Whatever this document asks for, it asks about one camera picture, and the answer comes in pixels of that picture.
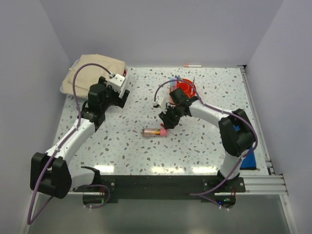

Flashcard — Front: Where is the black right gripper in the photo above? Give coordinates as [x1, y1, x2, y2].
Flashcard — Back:
[159, 105, 183, 130]

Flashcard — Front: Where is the red white eraser pen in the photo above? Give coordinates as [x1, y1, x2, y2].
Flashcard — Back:
[160, 123, 177, 137]

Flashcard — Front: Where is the pink cap clear tube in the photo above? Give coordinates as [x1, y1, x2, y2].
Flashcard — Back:
[142, 128, 168, 137]

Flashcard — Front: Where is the peach tip white marker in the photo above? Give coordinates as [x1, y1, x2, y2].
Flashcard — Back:
[183, 64, 202, 68]

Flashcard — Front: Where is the clear purple gel pen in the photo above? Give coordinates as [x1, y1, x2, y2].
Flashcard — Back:
[191, 78, 195, 97]

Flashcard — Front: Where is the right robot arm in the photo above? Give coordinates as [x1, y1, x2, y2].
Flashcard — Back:
[153, 88, 258, 192]

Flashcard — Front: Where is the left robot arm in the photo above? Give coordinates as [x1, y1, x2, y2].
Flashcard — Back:
[30, 74, 130, 199]

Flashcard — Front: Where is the beige cloth bag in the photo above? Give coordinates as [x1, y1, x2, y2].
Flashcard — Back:
[60, 54, 126, 99]

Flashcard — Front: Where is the orange round organizer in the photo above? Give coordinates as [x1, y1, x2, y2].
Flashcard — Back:
[169, 79, 192, 98]

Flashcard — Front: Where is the blue cloth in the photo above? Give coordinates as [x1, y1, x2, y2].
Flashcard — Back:
[233, 126, 256, 171]

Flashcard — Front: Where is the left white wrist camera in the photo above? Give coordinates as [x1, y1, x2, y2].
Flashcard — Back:
[107, 74, 126, 92]

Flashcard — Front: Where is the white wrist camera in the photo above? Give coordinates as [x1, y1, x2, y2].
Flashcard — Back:
[153, 97, 166, 109]
[107, 74, 126, 92]

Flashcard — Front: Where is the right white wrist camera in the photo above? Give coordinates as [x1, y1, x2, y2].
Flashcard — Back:
[153, 97, 166, 109]

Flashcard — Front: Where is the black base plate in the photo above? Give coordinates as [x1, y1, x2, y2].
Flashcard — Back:
[72, 174, 244, 204]

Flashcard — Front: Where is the aluminium frame rail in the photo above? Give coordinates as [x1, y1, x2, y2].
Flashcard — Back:
[18, 63, 293, 234]

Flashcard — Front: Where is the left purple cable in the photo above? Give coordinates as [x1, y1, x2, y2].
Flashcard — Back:
[26, 63, 114, 225]

